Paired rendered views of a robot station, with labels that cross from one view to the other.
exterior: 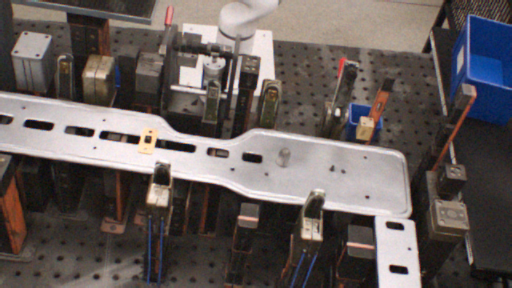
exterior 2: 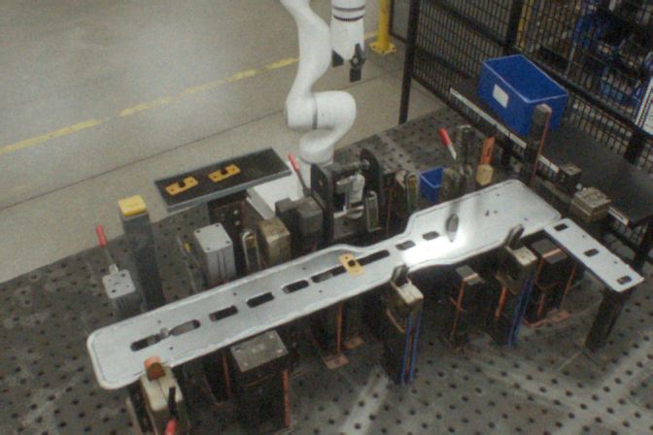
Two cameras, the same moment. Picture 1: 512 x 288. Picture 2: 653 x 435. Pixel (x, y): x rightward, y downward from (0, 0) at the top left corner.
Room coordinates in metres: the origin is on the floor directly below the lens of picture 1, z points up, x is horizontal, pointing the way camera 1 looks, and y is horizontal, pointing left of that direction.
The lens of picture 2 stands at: (-0.14, 0.87, 2.29)
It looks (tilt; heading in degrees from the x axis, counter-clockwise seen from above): 41 degrees down; 337
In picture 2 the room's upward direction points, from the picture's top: straight up
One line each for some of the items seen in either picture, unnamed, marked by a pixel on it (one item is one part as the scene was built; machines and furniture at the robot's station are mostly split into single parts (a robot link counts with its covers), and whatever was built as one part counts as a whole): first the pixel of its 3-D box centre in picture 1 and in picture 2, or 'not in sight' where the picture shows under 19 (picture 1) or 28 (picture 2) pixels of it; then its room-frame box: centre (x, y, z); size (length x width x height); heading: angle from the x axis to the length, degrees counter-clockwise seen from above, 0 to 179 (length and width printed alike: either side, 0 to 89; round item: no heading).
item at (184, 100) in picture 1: (198, 106); (346, 225); (1.23, 0.17, 0.94); 0.18 x 0.13 x 0.49; 94
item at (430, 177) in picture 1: (414, 222); (546, 227); (1.06, -0.47, 0.85); 0.12 x 0.03 x 0.30; 4
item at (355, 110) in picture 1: (362, 124); (436, 185); (1.50, -0.34, 0.74); 0.11 x 0.10 x 0.09; 94
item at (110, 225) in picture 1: (117, 176); (326, 314); (1.01, 0.34, 0.84); 0.17 x 0.06 x 0.29; 4
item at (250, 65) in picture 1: (241, 118); (378, 219); (1.25, 0.05, 0.91); 0.07 x 0.05 x 0.42; 4
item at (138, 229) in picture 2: (3, 50); (146, 267); (1.32, 0.77, 0.92); 0.08 x 0.08 x 0.44; 4
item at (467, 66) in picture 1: (486, 68); (520, 93); (1.47, -0.61, 1.10); 0.30 x 0.17 x 0.13; 175
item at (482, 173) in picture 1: (486, 134); (552, 139); (1.28, -0.62, 1.02); 0.90 x 0.22 x 0.03; 4
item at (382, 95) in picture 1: (363, 144); (479, 189); (1.21, -0.30, 0.95); 0.03 x 0.01 x 0.50; 94
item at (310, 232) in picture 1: (296, 263); (508, 295); (0.84, -0.16, 0.87); 0.12 x 0.09 x 0.35; 4
